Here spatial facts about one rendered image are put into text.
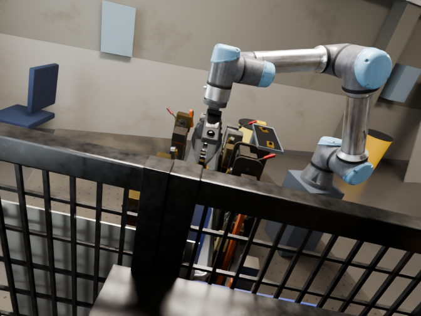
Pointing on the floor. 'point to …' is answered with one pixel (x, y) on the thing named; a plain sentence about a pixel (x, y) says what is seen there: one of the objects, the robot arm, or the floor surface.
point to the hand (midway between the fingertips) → (202, 161)
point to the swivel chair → (35, 99)
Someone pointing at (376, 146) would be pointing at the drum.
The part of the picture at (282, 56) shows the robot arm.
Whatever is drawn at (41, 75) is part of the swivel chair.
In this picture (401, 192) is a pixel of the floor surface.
